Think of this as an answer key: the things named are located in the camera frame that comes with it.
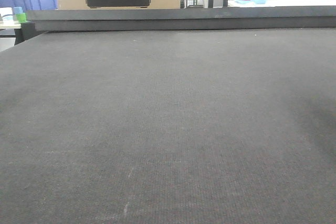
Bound white background table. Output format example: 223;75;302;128
228;0;335;8

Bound blue tray on table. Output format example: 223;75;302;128
234;0;267;5

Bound green and blue cups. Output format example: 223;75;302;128
13;6;27;23

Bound dark table edge rail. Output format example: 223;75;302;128
27;6;335;32

